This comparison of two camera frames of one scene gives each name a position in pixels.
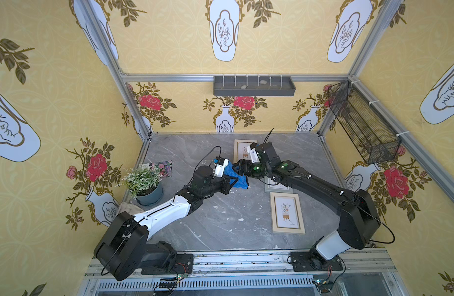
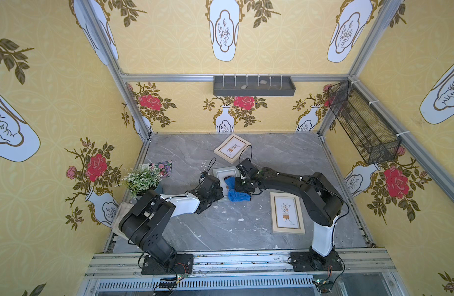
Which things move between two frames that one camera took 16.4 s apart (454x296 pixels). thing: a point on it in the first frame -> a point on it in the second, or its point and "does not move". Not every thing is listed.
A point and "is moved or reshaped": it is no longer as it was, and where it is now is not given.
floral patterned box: (164, 167) does not move
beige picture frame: (286, 213) does not move
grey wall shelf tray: (253, 86) does not move
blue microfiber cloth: (242, 181) -> (234, 195)
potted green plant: (143, 182) does not move
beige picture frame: (240, 149) is moved or reshaped
